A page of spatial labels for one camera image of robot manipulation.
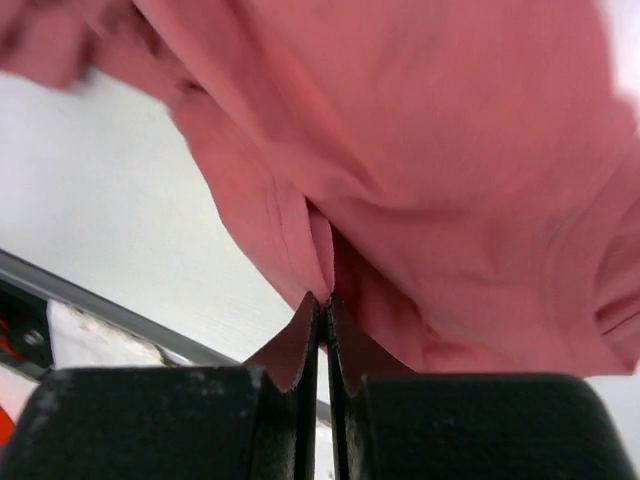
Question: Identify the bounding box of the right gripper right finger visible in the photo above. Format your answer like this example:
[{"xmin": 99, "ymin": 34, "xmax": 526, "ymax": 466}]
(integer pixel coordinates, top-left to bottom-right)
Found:
[{"xmin": 325, "ymin": 297, "xmax": 636, "ymax": 479}]

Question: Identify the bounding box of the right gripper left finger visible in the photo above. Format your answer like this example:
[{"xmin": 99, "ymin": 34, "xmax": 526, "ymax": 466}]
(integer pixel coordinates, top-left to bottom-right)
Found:
[{"xmin": 1, "ymin": 295, "xmax": 320, "ymax": 479}]

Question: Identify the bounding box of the pink t shirt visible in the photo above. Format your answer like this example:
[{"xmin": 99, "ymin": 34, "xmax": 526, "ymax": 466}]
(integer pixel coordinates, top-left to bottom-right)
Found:
[{"xmin": 1, "ymin": 1, "xmax": 639, "ymax": 376}]

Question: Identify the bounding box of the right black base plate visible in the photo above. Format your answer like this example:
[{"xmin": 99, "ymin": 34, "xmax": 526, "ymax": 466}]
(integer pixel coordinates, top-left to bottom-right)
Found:
[{"xmin": 1, "ymin": 281, "xmax": 54, "ymax": 371}]

